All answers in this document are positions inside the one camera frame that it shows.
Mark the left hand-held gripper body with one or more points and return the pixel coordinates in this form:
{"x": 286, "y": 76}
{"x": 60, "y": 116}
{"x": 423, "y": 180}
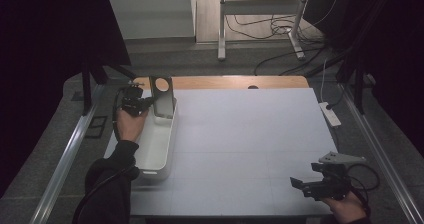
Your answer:
{"x": 133, "y": 100}

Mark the black floor plate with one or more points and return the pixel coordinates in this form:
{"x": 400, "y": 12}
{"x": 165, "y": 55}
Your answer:
{"x": 96, "y": 126}

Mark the person's right hand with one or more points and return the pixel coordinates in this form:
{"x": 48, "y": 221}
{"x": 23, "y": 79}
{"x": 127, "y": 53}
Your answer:
{"x": 345, "y": 209}

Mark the white cabinet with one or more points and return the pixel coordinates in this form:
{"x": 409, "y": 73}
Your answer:
{"x": 153, "y": 15}

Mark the dark curtain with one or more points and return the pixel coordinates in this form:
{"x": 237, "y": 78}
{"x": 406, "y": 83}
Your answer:
{"x": 50, "y": 50}
{"x": 393, "y": 50}

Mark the black metal stand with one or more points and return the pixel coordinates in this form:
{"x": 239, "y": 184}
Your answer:
{"x": 358, "y": 90}
{"x": 87, "y": 87}

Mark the white desk frame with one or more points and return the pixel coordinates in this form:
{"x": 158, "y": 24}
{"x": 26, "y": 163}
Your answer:
{"x": 260, "y": 7}

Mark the white plastic bin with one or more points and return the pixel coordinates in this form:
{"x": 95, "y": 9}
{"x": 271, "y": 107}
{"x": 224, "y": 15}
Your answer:
{"x": 155, "y": 147}

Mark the white board sheet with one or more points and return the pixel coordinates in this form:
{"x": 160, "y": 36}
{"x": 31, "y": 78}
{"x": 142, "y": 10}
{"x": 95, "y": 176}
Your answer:
{"x": 240, "y": 134}

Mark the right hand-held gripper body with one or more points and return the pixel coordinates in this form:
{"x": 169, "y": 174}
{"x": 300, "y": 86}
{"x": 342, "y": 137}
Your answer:
{"x": 330, "y": 184}

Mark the person's left hand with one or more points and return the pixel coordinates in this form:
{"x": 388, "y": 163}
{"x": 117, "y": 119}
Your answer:
{"x": 130, "y": 125}

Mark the aluminium rail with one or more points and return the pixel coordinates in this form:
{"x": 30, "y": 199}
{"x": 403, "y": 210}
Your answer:
{"x": 63, "y": 157}
{"x": 376, "y": 134}

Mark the white power strip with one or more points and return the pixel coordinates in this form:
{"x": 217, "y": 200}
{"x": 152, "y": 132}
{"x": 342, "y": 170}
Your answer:
{"x": 330, "y": 114}

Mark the wooden table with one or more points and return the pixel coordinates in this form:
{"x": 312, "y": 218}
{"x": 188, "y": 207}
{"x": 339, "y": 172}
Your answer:
{"x": 216, "y": 83}

